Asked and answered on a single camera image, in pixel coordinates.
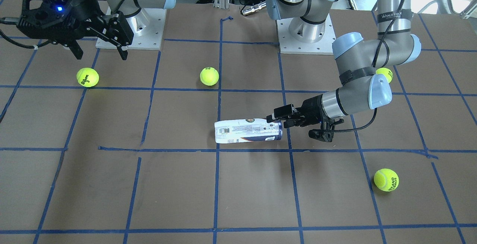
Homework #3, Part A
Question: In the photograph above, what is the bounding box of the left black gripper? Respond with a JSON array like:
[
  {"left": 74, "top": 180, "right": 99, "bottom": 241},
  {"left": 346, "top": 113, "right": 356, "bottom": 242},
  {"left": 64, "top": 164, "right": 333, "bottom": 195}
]
[{"left": 266, "top": 95, "right": 334, "bottom": 129}]

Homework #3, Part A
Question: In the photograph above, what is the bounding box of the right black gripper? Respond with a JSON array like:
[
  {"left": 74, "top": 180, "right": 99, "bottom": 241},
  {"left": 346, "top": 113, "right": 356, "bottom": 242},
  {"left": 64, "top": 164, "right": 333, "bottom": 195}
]
[{"left": 63, "top": 0, "right": 133, "bottom": 60}]

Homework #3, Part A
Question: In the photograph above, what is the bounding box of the Wilson tennis ball can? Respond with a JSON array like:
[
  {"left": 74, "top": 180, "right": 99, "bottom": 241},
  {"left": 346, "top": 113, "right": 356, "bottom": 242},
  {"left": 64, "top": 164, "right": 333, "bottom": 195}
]
[{"left": 214, "top": 118, "right": 283, "bottom": 144}]

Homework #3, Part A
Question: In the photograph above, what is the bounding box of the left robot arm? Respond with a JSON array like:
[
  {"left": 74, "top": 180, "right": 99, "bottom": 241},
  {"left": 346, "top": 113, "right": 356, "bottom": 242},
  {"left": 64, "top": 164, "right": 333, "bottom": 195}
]
[{"left": 266, "top": 0, "right": 421, "bottom": 130}]

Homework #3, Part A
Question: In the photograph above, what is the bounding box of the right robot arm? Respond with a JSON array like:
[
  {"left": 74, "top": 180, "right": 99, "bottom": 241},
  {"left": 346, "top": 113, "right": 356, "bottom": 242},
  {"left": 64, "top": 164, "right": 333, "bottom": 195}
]
[{"left": 44, "top": 0, "right": 177, "bottom": 60}]

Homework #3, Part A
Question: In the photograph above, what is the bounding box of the tennis ball Wilson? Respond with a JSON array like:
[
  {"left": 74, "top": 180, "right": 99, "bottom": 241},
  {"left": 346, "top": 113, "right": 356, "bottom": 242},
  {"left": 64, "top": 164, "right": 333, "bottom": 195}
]
[{"left": 76, "top": 68, "right": 100, "bottom": 88}]

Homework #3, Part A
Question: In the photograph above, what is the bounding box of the tennis ball Roland Garros centre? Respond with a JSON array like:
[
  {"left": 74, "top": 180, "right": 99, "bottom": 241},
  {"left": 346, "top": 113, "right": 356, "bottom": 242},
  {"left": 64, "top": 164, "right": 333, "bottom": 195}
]
[{"left": 199, "top": 67, "right": 219, "bottom": 86}]

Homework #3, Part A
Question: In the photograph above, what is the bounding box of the tennis ball front corner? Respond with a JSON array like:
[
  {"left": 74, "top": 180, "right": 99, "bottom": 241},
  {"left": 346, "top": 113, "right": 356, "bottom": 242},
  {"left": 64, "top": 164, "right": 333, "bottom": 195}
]
[{"left": 375, "top": 67, "right": 394, "bottom": 83}]

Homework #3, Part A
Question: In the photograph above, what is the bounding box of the tennis ball near left gripper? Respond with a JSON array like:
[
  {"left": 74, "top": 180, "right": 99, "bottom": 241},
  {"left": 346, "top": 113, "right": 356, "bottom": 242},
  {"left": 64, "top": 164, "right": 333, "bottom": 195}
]
[{"left": 373, "top": 169, "right": 399, "bottom": 192}]

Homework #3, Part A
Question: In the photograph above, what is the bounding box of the silver cylinder connector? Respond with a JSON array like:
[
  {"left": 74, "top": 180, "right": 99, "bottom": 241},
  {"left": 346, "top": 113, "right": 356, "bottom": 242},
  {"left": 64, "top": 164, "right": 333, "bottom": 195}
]
[{"left": 240, "top": 1, "right": 267, "bottom": 16}]

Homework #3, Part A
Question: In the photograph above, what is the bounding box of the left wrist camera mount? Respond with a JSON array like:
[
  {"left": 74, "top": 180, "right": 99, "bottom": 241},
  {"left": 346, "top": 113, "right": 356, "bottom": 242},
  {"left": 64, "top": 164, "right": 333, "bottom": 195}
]
[{"left": 308, "top": 118, "right": 344, "bottom": 142}]

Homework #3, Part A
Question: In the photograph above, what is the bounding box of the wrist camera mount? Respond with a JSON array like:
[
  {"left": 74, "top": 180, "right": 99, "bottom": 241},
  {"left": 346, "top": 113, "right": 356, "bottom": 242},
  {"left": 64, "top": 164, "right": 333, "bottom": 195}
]
[
  {"left": 16, "top": 0, "right": 79, "bottom": 42},
  {"left": 308, "top": 118, "right": 344, "bottom": 142}
]

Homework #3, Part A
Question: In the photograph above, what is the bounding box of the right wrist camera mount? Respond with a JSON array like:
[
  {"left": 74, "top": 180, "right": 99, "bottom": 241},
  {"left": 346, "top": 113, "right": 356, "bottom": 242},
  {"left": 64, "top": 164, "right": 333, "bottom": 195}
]
[{"left": 16, "top": 0, "right": 79, "bottom": 42}]

